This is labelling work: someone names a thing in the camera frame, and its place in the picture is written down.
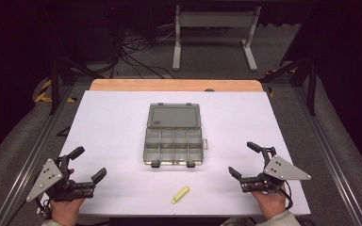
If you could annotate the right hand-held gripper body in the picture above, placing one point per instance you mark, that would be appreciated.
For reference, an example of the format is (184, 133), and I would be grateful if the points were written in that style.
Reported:
(281, 171)

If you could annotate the aluminium floor rail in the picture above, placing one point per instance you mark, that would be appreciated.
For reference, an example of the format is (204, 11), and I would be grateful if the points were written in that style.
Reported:
(31, 157)
(326, 150)

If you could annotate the white metal table frame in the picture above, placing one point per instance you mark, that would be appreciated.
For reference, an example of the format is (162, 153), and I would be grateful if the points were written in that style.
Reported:
(215, 19)

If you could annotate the yellow black floor tape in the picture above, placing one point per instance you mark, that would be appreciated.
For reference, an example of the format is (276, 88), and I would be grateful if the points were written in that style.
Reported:
(45, 94)

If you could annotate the person's left hand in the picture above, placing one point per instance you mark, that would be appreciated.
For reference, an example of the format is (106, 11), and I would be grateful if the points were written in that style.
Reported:
(64, 213)

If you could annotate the person's right hand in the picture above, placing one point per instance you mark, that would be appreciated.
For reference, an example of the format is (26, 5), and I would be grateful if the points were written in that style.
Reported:
(271, 204)

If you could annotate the yellow highlighter pen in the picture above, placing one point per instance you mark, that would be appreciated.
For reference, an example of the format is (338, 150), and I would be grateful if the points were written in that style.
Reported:
(180, 195)

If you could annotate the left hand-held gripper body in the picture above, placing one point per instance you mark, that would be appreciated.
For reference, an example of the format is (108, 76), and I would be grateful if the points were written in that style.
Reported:
(48, 179)

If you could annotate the clear grey compartment box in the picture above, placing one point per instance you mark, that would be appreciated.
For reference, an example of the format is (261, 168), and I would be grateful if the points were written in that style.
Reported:
(173, 141)

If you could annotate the black metal stand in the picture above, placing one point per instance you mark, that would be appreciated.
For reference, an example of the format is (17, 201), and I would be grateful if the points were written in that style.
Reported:
(55, 84)
(309, 81)

